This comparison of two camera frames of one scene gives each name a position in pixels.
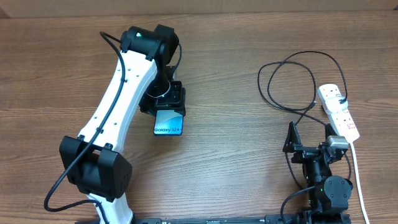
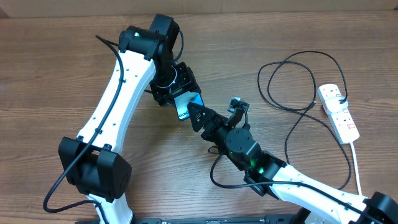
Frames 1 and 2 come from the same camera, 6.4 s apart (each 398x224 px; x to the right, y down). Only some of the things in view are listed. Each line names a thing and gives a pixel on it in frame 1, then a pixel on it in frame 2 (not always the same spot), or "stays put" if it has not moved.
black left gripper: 175,101 -> 186,82
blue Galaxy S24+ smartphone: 168,122 -> 181,101
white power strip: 341,121 stays put
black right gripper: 302,152 -> 212,118
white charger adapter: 333,106 stays put
